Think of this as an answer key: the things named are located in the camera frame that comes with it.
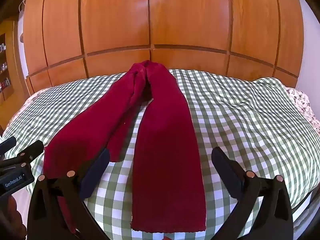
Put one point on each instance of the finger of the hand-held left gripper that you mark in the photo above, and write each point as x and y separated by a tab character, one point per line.
32	150
7	145

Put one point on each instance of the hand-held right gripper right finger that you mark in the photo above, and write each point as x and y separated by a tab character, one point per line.
225	170

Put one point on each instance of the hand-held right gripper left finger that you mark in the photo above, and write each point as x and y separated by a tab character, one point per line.
96	170

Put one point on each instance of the green checked blanket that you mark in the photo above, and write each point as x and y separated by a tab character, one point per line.
237	120

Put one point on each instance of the person's left hand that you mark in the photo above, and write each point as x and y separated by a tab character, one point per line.
15	212

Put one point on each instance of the dark red knit pants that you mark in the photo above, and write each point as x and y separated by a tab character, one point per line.
162	155

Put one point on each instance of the wooden wall shelf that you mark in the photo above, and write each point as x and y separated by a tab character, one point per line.
7	67

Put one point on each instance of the wooden wardrobe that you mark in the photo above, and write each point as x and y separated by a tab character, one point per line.
155	17

